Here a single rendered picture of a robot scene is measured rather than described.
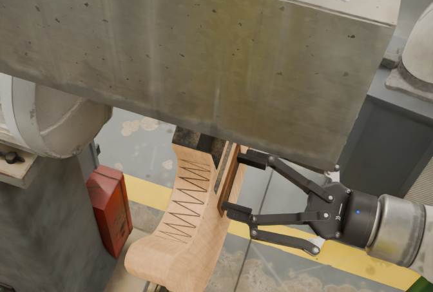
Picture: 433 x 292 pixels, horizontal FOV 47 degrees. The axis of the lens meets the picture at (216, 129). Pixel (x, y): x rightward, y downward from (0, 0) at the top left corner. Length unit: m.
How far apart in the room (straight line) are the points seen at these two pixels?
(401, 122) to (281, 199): 0.68
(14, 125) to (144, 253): 0.21
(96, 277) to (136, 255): 0.95
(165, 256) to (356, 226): 0.30
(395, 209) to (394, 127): 0.82
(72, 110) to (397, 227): 0.43
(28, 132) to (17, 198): 0.33
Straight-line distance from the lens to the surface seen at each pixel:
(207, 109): 0.37
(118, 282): 1.50
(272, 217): 0.71
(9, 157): 0.73
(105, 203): 1.25
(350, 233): 0.71
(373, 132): 1.55
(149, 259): 0.50
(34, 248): 1.04
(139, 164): 2.05
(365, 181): 1.73
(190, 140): 0.53
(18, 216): 0.93
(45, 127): 0.58
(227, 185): 0.71
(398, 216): 0.71
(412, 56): 1.42
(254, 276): 1.84
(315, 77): 0.32
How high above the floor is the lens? 1.70
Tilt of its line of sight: 52 degrees down
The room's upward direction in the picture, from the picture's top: 5 degrees clockwise
